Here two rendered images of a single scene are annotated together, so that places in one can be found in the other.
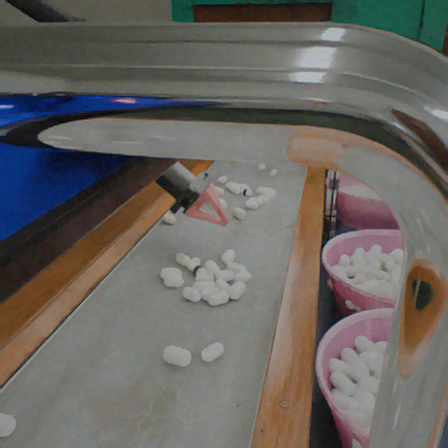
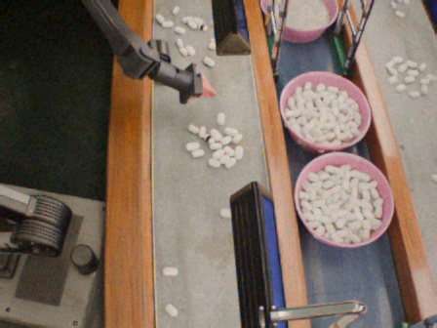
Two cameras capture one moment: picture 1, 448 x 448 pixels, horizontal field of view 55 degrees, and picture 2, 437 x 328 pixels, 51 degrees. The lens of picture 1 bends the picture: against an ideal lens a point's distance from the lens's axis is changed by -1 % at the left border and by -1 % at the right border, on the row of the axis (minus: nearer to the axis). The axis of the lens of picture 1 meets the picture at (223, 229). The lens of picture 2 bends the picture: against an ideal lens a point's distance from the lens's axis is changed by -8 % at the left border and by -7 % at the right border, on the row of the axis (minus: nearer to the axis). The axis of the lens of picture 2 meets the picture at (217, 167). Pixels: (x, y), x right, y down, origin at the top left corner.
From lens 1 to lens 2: 0.79 m
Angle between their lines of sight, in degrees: 40
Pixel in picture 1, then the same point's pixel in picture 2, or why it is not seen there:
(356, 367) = (311, 195)
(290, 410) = (290, 232)
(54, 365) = (168, 232)
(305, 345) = (288, 192)
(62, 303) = (145, 191)
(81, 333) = (167, 208)
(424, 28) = not seen: outside the picture
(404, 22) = not seen: outside the picture
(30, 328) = (143, 217)
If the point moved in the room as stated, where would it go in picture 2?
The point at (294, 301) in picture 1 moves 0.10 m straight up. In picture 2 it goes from (275, 159) to (280, 139)
